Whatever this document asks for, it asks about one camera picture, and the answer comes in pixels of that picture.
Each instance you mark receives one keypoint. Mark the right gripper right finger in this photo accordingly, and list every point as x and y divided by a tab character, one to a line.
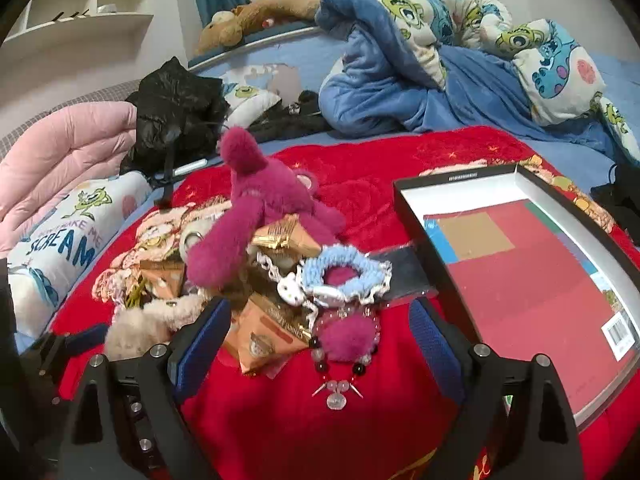
515	412

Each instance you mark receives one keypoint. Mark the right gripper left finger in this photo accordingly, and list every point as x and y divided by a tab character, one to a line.
125	422

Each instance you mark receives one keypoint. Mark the cream fluffy pompom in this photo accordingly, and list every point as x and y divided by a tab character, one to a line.
136	330

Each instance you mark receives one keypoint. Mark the dark card packaging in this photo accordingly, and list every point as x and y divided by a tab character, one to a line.
409	275

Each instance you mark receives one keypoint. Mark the blue knitted scrunchie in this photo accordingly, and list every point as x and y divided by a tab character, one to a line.
341	275

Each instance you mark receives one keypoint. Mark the magenta plush bear toy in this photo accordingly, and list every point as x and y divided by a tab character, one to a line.
263	190

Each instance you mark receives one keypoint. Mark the red patterned blanket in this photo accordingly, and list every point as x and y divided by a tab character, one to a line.
259	427

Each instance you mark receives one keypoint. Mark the black shallow cardboard box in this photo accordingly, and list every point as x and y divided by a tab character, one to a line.
528	272

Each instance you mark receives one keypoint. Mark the white Scream print pillow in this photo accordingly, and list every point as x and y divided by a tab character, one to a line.
45	264

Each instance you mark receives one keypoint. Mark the gold foil snack packet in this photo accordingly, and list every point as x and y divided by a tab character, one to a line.
286	237

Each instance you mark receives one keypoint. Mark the black clothing pile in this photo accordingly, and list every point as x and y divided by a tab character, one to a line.
620	197

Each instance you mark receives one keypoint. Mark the pink quilted duvet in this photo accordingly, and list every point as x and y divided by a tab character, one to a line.
77	143

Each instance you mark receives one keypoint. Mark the black plastic bag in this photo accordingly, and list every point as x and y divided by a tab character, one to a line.
178	113

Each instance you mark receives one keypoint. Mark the small monster print pillow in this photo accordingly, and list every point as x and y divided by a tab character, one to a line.
247	94

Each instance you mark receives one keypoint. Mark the blue monster print comforter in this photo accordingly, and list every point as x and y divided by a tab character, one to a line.
437	65

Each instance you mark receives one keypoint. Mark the brown plush teddy bear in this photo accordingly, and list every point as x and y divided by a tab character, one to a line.
227	29

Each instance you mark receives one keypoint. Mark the white cat charm keychain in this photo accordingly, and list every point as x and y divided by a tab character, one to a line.
291	293

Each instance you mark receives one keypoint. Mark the white wall shelf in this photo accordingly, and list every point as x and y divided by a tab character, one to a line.
44	25

